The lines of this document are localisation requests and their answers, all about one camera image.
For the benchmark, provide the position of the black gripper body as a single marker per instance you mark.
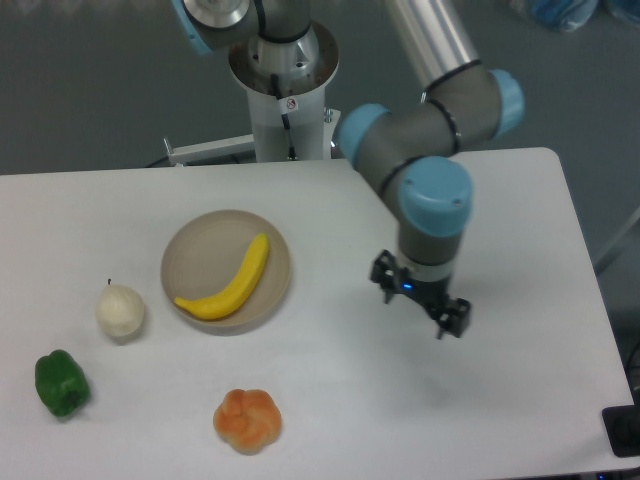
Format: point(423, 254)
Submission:
point(425, 284)

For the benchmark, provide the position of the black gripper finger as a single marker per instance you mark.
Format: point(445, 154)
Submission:
point(452, 315)
point(386, 273)

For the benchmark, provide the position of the yellow banana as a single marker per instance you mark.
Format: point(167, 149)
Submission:
point(237, 291)

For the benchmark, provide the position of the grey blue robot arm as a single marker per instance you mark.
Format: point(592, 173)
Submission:
point(407, 159)

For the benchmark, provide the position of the beige round plate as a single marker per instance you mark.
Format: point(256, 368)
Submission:
point(203, 256)

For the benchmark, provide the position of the black device at table edge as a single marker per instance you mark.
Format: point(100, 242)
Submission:
point(622, 428)

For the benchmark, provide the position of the orange knotted bread roll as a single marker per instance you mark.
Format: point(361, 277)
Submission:
point(248, 420)

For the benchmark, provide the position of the white pear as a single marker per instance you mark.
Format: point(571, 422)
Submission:
point(120, 312)

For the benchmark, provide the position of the blue plastic bag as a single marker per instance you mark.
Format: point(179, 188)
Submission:
point(567, 16)

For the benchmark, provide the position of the green bell pepper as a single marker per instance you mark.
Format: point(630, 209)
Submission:
point(61, 383)

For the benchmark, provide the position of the white metal bracket left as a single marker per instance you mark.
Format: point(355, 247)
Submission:
point(223, 151)

